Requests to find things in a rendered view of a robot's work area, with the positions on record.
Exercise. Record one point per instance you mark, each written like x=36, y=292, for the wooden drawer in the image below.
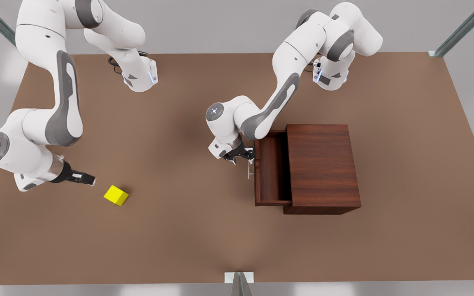
x=270, y=168

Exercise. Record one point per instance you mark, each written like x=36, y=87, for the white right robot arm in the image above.
x=39, y=45

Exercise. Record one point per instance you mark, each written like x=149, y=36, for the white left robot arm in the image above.
x=303, y=45

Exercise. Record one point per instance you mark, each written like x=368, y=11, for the yellow cube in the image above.
x=116, y=195

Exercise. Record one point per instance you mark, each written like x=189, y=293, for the dark wooden cabinet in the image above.
x=323, y=168

